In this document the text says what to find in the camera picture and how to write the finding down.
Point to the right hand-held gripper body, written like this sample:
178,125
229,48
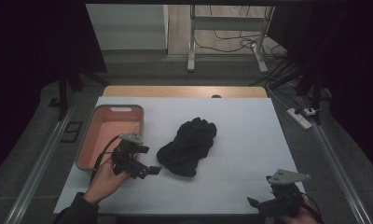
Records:
285,194

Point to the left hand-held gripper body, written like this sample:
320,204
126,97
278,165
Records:
125,155

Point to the pink basket with grey rim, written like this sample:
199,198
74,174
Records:
103,137

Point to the black cloth garment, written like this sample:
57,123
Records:
187,146

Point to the person's right hand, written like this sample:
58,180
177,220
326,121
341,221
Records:
304,216

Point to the person's left hand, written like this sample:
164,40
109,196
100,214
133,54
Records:
105,183

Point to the white foam board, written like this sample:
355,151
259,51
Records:
243,143

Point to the white power strip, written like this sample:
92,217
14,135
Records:
299,118

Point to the wooden table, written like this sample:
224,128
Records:
175,91

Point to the white plug adapter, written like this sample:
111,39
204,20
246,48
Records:
310,111

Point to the black tripod stand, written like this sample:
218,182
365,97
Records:
313,90
63,93

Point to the white cabinet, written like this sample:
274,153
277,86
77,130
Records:
125,28

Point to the dark curtain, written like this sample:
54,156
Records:
26,62
355,77

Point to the aluminium rail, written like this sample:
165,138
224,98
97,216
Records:
340,174
38,168

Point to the black floor socket frame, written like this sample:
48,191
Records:
63,133

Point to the white metal desk frame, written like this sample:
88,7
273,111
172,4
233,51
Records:
192,46

